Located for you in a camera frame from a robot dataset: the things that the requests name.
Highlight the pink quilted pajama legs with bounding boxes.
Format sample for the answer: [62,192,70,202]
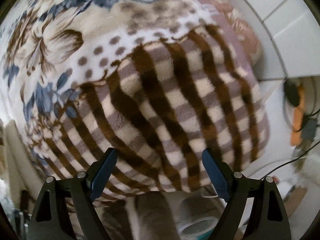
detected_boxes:
[101,192,180,239]

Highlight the orange power strip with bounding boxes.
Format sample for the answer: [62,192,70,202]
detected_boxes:
[290,85,305,146]

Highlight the white bed headboard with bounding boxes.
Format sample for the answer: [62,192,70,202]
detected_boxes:
[230,0,319,80]

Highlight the floral bed blanket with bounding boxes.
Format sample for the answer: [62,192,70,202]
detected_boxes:
[1,0,269,204]

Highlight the pink mattress sheet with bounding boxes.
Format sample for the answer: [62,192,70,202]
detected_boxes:
[198,0,263,65]

